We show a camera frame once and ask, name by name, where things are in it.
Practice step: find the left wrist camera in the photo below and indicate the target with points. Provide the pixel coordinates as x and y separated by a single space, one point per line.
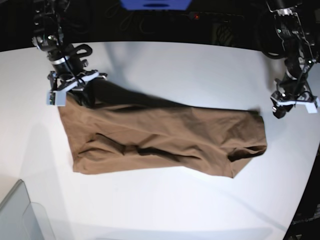
313 105

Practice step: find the black power strip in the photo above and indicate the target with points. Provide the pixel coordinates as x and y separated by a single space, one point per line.
214 16

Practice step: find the brown t-shirt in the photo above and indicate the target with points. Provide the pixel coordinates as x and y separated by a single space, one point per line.
134 131

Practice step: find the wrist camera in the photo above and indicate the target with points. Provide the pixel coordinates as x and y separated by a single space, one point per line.
56 98
313 105

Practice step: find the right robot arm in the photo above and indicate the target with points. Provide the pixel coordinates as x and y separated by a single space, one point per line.
48 37

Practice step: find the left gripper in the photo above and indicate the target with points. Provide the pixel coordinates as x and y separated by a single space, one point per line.
289 94

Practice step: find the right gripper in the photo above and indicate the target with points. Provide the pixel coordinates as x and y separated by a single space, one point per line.
66 82

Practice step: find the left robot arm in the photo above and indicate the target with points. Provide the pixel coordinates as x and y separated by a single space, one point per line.
296 26

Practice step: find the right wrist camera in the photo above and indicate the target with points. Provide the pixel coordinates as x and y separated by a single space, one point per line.
56 98

